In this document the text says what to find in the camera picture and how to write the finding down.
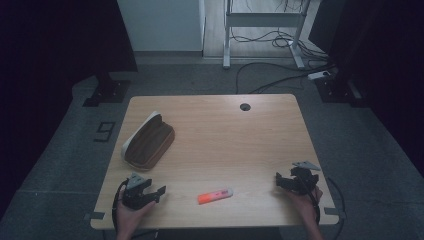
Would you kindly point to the person's left hand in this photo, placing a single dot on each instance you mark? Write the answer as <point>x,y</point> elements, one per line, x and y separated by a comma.
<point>130,216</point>

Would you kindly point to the white power strip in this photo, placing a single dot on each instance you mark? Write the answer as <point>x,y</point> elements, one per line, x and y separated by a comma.
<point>318,75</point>

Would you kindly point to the black floor tape marker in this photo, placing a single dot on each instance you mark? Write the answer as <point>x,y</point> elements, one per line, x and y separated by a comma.
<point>105,131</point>

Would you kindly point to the dark curtain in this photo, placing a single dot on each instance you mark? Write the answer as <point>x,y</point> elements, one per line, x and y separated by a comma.
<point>50,66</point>
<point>383,66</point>

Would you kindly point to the grey tape piece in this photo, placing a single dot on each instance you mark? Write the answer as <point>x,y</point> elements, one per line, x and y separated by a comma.
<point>96,215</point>
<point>331,211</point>

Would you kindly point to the orange highlighter pen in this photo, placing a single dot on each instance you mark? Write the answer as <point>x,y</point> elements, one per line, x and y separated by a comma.
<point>215,196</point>

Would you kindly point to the person's right hand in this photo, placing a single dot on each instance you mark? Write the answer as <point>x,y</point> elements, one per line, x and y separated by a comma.
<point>305,206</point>

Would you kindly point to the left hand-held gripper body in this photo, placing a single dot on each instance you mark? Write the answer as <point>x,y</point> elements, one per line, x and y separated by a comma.
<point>134,195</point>

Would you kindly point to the white desk frame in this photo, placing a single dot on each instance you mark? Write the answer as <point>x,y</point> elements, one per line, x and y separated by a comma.
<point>261,20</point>

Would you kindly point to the black stand base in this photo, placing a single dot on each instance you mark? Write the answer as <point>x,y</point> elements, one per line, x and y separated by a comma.
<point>336,90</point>
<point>108,91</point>

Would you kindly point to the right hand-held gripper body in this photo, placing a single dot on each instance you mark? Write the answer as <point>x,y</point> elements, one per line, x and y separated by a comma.
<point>304,181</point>

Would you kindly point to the brown pencil case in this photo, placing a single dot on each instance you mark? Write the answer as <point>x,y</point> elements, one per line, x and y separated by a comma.
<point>150,143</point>

